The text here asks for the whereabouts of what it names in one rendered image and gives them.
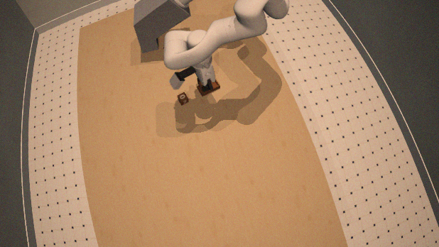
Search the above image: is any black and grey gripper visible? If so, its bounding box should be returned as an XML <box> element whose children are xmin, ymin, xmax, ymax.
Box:
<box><xmin>194</xmin><ymin>63</ymin><xmax>215</xmax><ymax>92</ymax></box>

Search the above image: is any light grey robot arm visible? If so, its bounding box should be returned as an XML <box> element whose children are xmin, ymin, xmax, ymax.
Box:
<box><xmin>163</xmin><ymin>0</ymin><xmax>289</xmax><ymax>89</ymax></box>

